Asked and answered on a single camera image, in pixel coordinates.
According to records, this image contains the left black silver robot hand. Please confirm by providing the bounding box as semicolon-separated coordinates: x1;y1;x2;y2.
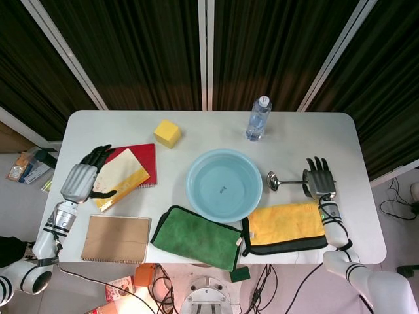
60;145;118;204

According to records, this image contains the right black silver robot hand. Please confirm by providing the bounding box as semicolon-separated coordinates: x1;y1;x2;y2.
301;156;337;200

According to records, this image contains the stainless steel ladle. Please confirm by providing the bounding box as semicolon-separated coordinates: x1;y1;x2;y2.
266;170;308;191

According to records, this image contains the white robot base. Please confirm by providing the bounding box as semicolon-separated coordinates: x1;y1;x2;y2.
179;277;233;314

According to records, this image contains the clear plastic water bottle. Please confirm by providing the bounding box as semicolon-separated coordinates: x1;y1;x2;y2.
245;95;273;142

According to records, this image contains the light blue plastic basin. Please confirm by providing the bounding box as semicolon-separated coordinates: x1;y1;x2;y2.
185;148;264;224

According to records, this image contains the black small device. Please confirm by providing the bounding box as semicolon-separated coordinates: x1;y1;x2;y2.
37;148;59;164

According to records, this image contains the blue white packet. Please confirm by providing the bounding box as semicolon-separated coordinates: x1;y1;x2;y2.
18;162;52;184

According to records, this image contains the cream yellow lexicon book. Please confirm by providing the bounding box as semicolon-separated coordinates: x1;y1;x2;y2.
93;148;151;213

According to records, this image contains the yellow grey microfiber cloth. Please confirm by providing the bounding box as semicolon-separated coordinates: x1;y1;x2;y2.
241;202;329;256

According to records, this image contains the orange snack packet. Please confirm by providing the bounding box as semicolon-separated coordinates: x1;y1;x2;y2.
5;151;33;183

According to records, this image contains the brown kraft spiral notebook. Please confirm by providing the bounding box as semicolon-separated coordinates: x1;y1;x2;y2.
81;214;152;265

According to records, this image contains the red spiral notebook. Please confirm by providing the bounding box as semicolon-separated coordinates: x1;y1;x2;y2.
105;143;158;190

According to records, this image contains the yellow cube block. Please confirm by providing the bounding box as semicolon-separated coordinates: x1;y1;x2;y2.
153;119;182;150

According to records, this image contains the orange box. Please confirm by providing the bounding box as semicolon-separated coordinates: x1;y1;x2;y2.
134;264;156;288

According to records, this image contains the red printed package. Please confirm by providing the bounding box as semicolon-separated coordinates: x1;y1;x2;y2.
104;276;136;304

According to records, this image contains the dark pleated curtain panel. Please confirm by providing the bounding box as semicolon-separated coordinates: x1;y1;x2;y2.
41;0;202;111
212;0;361;112
0;0;99;141
307;0;419;181

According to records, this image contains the dark green sponge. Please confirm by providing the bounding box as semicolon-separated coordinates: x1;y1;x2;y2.
228;265;251;284

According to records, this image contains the dark green floor object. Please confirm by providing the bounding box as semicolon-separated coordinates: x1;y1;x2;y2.
397;264;419;279

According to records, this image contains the green microfiber cloth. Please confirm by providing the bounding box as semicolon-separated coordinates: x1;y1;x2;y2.
149;205;244;272

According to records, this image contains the black floor cable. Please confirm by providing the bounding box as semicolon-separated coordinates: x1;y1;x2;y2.
379;178;416;220

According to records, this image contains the white partition frame post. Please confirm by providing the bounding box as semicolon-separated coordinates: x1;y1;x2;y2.
197;0;216;111
20;0;109;111
296;0;378;113

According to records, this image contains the black cable bundle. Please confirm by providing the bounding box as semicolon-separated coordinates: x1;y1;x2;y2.
249;263;280;314

